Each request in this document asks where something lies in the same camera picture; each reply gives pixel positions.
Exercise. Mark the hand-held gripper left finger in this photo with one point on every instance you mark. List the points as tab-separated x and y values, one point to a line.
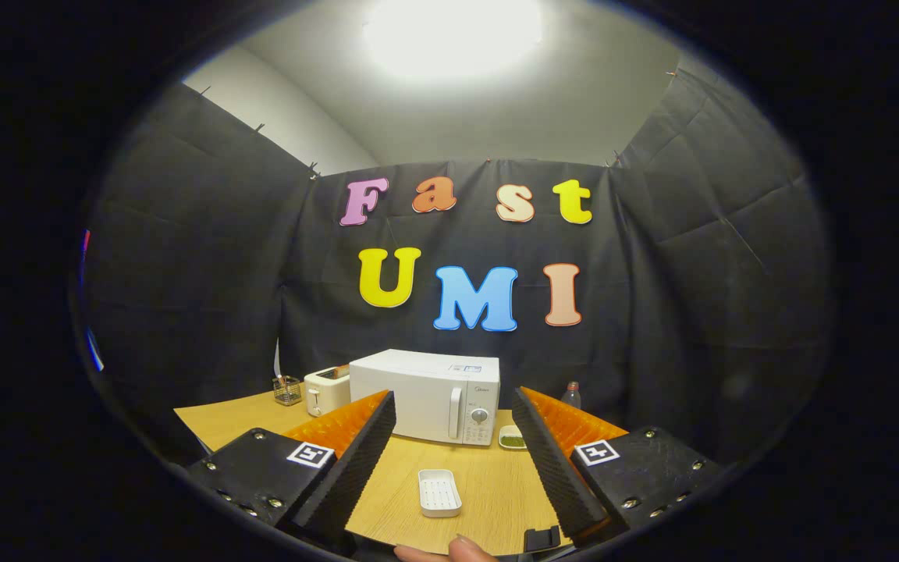
356	460

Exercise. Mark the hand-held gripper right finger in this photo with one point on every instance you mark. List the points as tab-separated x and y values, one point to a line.
555	460

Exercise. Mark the white toaster oven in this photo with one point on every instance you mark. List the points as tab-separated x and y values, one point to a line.
410	390

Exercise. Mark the white toaster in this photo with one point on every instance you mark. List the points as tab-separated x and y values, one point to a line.
325	390

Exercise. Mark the divided white dish of beans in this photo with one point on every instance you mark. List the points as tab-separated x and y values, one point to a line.
512	440

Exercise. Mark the clear bottle with red label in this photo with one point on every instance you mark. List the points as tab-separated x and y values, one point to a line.
571	396

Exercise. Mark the white ribbed dish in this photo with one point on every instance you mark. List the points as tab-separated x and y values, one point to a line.
439	493

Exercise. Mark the black backdrop cloth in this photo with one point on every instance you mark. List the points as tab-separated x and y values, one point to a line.
200	281

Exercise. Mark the ceiling light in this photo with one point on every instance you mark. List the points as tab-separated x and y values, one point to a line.
453	35

